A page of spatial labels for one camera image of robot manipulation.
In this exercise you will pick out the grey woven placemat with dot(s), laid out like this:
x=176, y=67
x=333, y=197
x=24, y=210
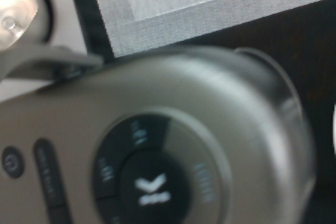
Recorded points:
x=146, y=24

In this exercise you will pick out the white ceramic mug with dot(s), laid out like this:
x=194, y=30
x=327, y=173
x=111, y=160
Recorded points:
x=333, y=128

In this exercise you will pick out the grey pod coffee machine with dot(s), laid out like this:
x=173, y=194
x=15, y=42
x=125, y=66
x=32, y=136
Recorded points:
x=174, y=137

